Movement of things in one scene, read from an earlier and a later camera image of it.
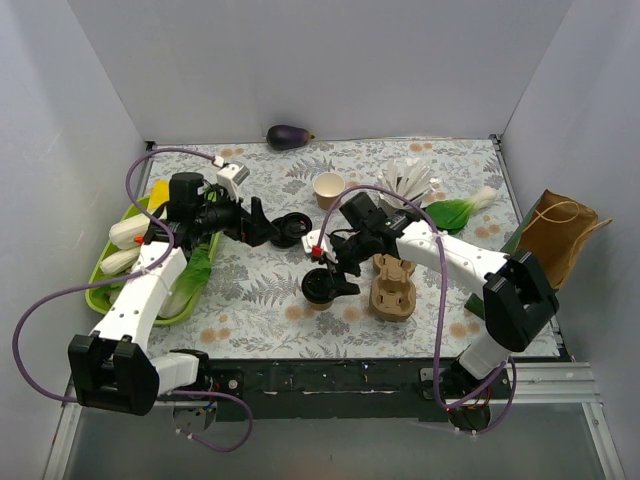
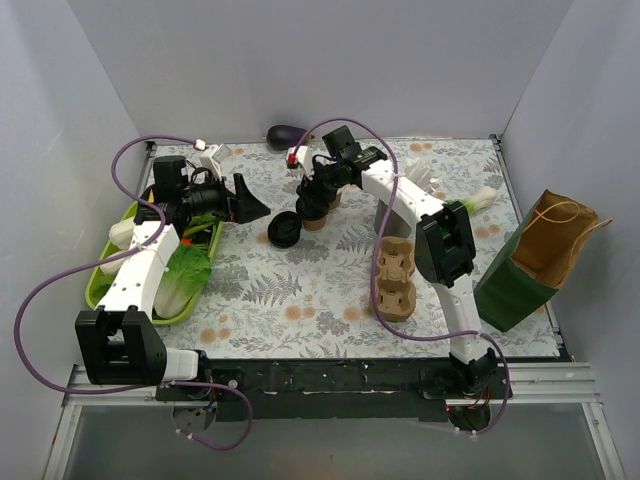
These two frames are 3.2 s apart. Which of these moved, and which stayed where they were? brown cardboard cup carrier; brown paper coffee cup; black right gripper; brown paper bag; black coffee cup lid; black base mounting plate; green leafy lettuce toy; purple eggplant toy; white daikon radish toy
Moved: black right gripper; black coffee cup lid; brown paper coffee cup
Stayed: white daikon radish toy; black base mounting plate; brown cardboard cup carrier; purple eggplant toy; brown paper bag; green leafy lettuce toy
